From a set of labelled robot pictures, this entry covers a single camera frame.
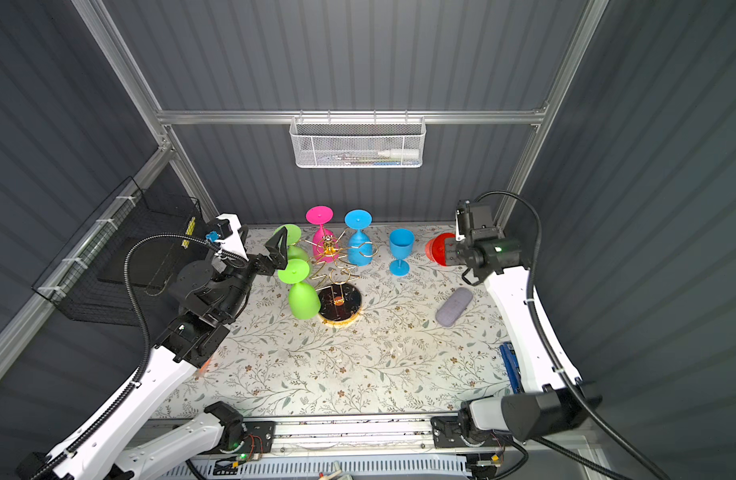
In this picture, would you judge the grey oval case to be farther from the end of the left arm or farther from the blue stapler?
the end of the left arm

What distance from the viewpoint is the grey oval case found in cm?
93

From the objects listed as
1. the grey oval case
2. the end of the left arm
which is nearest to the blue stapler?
the grey oval case
